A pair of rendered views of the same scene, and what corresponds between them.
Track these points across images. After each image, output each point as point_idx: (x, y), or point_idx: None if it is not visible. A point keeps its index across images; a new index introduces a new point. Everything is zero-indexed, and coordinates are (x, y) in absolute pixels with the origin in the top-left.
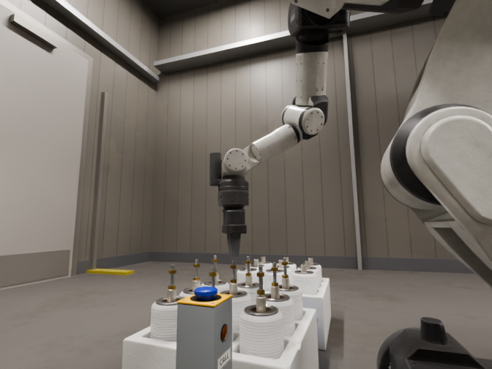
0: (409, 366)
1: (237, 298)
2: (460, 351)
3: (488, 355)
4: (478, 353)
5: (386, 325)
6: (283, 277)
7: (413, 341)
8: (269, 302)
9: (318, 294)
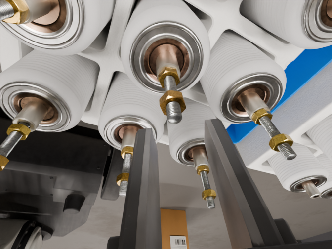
0: (43, 174)
1: (129, 70)
2: (57, 200)
3: (187, 193)
4: (191, 191)
5: (251, 174)
6: (199, 168)
7: (68, 189)
8: (103, 123)
9: (261, 166)
